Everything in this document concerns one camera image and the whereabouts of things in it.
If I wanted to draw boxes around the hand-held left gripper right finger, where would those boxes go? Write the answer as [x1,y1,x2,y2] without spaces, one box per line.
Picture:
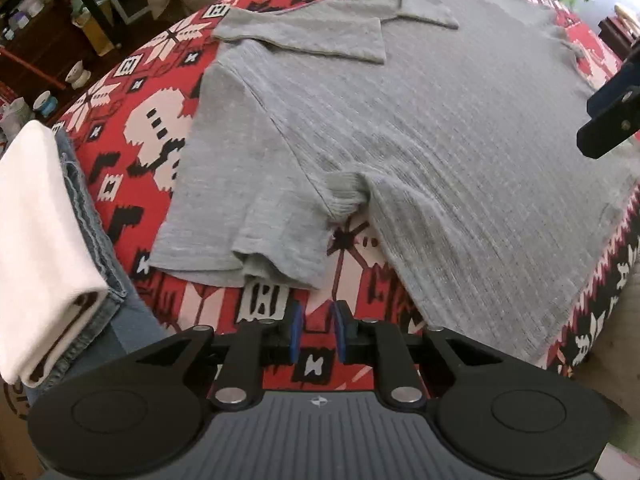
[329,300,506,410]

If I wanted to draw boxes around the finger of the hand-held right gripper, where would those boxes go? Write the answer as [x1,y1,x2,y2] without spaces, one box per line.
[576,102,640,160]
[587,45,640,118]

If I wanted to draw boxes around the folded blue jeans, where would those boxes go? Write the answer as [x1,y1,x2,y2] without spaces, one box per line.
[25,127,168,396]

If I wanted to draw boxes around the grey polo shirt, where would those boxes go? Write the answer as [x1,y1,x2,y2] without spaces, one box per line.
[150,0,640,371]

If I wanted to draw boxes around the wooden nightstand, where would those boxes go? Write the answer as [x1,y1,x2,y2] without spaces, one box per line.
[597,5,640,56]

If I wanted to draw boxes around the blue pet bowl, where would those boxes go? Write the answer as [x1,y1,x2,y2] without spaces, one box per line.
[32,91,58,118]

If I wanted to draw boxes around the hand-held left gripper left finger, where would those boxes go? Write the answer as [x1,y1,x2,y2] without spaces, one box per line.
[132,300,306,412]

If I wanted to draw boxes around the tan paper bag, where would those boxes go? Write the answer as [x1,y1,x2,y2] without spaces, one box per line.
[72,7,116,56]

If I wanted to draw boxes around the red patterned blanket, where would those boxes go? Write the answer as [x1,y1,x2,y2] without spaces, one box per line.
[52,0,640,391]

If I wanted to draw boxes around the white folded cloth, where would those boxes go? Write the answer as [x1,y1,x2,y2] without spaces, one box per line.
[0,120,111,388]

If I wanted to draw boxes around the white pet bowl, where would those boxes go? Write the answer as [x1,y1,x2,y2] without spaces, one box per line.
[65,60,92,86]

